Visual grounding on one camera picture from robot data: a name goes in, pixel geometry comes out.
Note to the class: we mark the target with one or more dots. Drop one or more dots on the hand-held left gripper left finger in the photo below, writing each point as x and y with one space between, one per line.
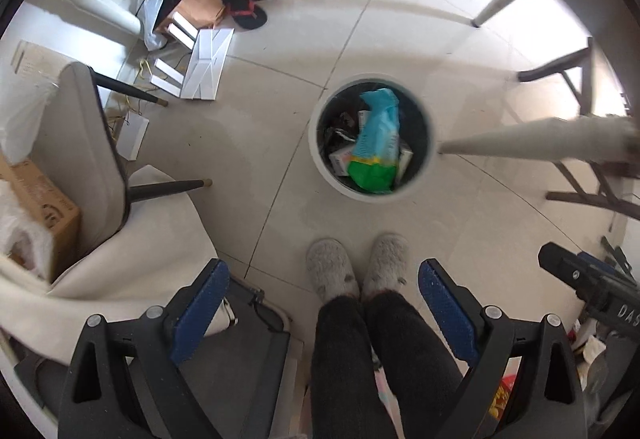
200 314

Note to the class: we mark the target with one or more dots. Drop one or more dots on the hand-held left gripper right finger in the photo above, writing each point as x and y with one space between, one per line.
447 309

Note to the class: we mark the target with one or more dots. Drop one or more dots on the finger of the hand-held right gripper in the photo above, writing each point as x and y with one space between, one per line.
602 266
562 264

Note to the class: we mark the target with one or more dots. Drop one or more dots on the green blue plastic packet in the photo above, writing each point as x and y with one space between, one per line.
377 144

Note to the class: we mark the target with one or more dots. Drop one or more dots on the grey round trash bin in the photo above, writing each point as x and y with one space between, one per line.
320 169

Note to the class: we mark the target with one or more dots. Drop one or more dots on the crumpled white paper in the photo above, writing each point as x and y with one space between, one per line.
595 349

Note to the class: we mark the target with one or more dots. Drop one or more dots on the person's right leg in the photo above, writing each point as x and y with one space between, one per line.
415 369

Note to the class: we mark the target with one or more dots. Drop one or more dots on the person's leg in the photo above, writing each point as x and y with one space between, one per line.
340 369
415 369

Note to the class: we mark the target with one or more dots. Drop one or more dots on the grey fabric seat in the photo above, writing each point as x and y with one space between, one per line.
250 369

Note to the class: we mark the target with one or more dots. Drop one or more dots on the grey fuzzy slipper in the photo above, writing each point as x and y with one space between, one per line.
332 269
385 264

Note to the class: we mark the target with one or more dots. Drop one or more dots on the red yellow snack packet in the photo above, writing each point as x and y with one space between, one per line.
505 396

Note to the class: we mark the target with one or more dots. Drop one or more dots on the person's left leg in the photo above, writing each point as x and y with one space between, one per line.
340 369

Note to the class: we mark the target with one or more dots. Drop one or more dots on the white conical table leg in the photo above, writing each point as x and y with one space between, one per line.
525 141

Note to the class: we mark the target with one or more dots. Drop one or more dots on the small white carton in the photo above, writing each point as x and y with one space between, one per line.
342 159
406 164

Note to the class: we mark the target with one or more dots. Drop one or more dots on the brown cardboard box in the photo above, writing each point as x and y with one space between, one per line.
45 209

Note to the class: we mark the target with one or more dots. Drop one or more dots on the small white board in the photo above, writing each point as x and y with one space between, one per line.
132 139

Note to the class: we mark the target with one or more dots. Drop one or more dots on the grey chair with dark legs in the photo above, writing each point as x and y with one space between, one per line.
80 144

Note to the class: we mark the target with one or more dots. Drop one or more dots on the black crumpled wrapper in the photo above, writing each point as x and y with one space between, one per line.
342 129

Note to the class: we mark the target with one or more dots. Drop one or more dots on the white flat folded cardboard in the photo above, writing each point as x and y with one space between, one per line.
207 64

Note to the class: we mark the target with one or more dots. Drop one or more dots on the translucent white plastic bag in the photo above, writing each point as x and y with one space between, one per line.
25 119

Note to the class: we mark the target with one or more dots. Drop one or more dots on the brown paper bag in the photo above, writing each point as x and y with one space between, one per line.
200 9

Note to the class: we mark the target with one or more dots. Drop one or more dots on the black red flip-flop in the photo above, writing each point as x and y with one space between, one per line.
245 11

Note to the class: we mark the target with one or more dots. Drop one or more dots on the dark wooden chair frame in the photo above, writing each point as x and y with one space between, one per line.
555 64

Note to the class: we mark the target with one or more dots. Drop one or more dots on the white round post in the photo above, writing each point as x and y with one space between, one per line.
95 4

